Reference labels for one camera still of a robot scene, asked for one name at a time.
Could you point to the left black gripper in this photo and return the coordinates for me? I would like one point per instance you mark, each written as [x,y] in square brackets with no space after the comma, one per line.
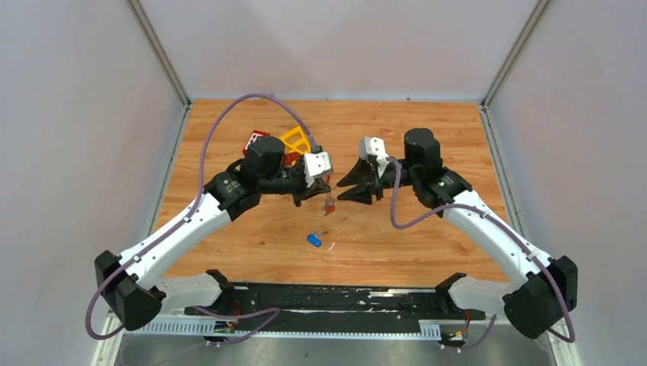
[320,186]

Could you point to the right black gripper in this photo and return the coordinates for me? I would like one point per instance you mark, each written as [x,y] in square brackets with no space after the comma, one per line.
[362,173]

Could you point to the metal keyring holder red handle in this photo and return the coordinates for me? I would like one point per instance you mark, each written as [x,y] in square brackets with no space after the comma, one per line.
[329,205]

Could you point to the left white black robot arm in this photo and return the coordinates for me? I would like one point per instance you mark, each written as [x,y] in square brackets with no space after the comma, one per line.
[133,284]

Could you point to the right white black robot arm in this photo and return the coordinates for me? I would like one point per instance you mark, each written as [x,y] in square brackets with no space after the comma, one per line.
[540,291]

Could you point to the red toy brick car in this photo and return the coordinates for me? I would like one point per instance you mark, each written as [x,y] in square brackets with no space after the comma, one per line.
[291,158]

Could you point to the red window toy brick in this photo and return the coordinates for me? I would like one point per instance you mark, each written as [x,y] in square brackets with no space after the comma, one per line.
[254,136]

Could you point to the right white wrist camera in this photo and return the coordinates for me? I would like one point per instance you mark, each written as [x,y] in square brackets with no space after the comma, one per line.
[373,148]

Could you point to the yellow triangular toy frame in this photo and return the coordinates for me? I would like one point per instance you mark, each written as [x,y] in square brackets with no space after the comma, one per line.
[296,141]

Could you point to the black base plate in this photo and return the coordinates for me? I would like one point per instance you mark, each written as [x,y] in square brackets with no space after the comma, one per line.
[342,308]

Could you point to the white slotted cable duct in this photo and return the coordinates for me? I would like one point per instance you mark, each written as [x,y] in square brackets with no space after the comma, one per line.
[210,327]

